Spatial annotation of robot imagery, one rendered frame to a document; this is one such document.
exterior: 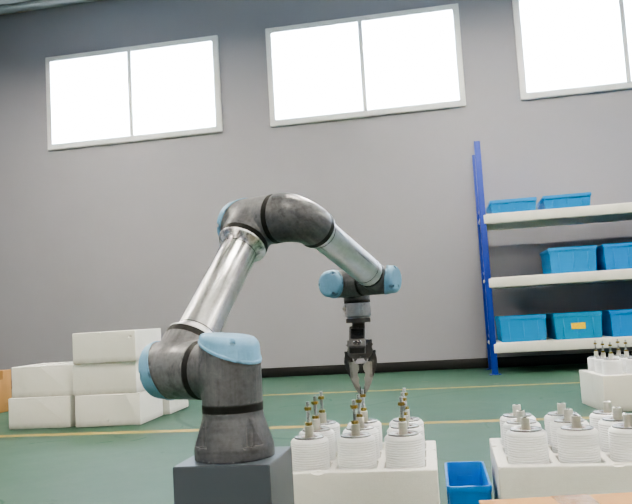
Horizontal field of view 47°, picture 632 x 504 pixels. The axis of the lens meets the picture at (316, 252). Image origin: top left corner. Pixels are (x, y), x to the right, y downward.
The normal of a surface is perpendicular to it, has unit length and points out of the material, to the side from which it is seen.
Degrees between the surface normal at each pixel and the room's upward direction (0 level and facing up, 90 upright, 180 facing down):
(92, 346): 90
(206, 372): 90
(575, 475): 90
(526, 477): 90
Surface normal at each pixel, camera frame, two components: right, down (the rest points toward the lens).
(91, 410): -0.12, -0.08
